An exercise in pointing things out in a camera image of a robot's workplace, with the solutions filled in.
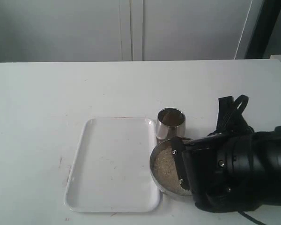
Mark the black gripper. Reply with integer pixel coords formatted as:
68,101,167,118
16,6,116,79
181,95,269,211

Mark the steel bowl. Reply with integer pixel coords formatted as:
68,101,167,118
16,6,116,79
149,139,192,202

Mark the white rectangular plastic tray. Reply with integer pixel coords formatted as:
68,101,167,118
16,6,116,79
64,117,160,213

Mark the beige granular powder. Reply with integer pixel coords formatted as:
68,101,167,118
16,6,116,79
153,148,184,193

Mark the small steel cup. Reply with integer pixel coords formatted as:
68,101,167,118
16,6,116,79
155,107,186,140

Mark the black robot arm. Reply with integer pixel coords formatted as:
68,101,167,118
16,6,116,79
181,95,281,212

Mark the dark vertical post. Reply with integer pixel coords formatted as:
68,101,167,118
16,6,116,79
245,0,281,59

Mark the black cable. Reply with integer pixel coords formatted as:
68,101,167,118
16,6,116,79
238,210,265,225

